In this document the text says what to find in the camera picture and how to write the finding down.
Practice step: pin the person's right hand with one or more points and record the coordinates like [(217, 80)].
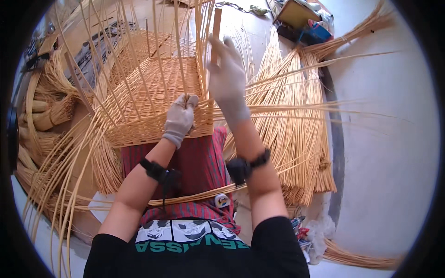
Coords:
[(227, 83)]

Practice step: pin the person's left hand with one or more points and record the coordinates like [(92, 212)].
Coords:
[(179, 120)]

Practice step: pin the person's left fingers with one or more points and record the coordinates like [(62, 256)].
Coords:
[(187, 100)]

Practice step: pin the unfinished woven wicker basket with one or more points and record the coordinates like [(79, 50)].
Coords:
[(156, 87)]

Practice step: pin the wooden stick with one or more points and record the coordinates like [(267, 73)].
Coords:
[(217, 27)]

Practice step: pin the person's legs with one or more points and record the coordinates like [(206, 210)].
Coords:
[(194, 163)]

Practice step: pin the black wrist band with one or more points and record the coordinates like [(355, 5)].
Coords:
[(160, 173), (241, 168)]

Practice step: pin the willow rods bunch across lap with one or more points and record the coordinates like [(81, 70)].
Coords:
[(198, 196)]

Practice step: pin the dark patterned cloth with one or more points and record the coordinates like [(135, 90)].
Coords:
[(94, 52)]

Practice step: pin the round tape measure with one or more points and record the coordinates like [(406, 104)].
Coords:
[(221, 201)]

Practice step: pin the large bundle of willow rods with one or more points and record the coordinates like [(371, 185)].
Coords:
[(295, 132)]

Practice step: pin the yellow cardboard box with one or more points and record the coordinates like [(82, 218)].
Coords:
[(295, 14)]

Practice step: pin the blue plastic container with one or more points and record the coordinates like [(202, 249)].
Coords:
[(316, 33)]

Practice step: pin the person's body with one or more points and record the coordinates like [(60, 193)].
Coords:
[(194, 253)]

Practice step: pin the long loose willow rods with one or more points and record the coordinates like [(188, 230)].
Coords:
[(59, 194)]

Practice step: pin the tied bundle of willow rods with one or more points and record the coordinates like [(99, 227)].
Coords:
[(347, 34)]

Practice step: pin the heap of plastic bags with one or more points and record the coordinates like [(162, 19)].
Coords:
[(313, 236)]

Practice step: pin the small bundle of willow rods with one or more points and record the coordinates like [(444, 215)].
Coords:
[(354, 259)]

